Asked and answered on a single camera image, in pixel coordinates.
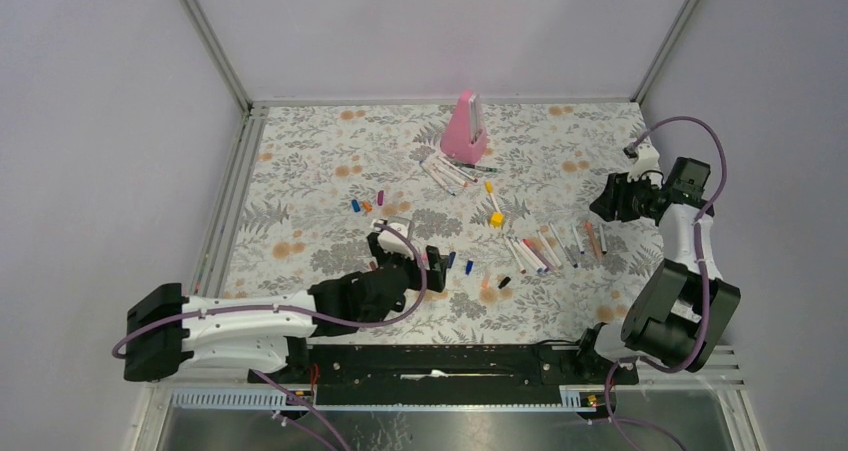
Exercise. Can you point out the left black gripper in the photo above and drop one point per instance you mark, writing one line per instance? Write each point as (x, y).
(383, 256)

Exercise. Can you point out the orange brown marker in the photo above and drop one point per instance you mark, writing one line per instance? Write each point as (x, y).
(594, 235)

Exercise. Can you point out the dark green marker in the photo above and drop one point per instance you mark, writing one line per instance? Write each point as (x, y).
(478, 167)

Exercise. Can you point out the yellow cube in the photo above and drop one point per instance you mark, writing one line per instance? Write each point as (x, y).
(497, 219)

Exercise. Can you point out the floral table mat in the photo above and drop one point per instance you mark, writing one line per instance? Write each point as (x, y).
(297, 226)

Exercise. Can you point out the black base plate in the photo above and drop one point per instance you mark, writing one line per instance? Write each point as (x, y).
(539, 374)

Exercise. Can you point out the grey white marker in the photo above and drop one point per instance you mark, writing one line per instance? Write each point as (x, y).
(549, 250)

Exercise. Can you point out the purple capped white marker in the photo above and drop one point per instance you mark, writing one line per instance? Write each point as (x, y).
(538, 264)

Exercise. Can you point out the magenta capped white marker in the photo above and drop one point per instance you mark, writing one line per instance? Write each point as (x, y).
(454, 167)

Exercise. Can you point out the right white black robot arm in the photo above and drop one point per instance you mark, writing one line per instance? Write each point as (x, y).
(681, 313)

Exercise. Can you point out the dark blue capped marker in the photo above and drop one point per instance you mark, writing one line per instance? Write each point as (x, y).
(565, 250)

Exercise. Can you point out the red brown capped marker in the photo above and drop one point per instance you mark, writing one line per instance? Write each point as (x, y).
(510, 246)

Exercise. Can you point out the pink metronome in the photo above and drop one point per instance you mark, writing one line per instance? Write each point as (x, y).
(466, 137)

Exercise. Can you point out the pink translucent marker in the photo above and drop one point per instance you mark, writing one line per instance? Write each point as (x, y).
(539, 255)

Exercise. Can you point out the blue capped white marker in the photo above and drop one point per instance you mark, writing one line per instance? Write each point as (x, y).
(437, 178)

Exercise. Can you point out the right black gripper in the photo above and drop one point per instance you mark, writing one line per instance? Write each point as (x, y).
(613, 197)

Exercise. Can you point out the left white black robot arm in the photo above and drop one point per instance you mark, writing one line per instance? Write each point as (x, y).
(168, 331)

